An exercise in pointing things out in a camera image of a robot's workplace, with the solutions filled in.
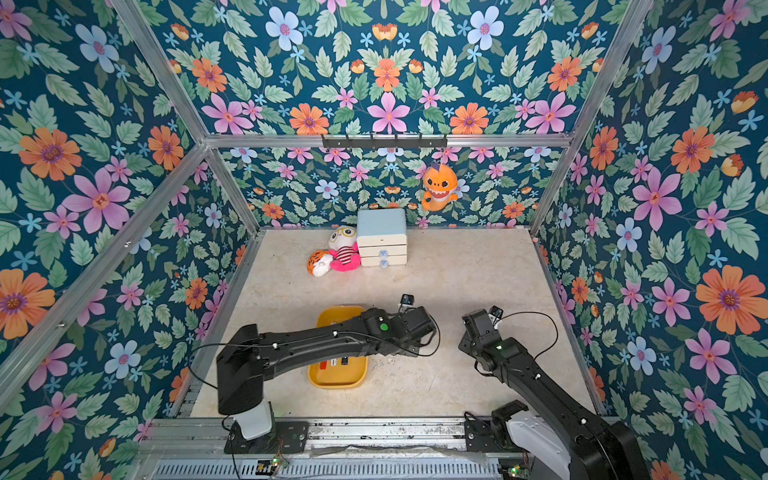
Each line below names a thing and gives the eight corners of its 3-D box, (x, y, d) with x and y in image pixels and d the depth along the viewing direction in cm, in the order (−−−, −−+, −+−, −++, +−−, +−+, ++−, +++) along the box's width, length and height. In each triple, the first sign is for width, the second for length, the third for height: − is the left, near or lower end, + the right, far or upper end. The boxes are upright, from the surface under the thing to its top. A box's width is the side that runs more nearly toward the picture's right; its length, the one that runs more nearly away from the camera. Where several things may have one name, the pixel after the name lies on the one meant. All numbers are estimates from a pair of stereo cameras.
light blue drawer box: (360, 269, 110) (354, 239, 97) (366, 224, 126) (361, 192, 113) (406, 269, 110) (406, 239, 97) (406, 224, 126) (406, 192, 113)
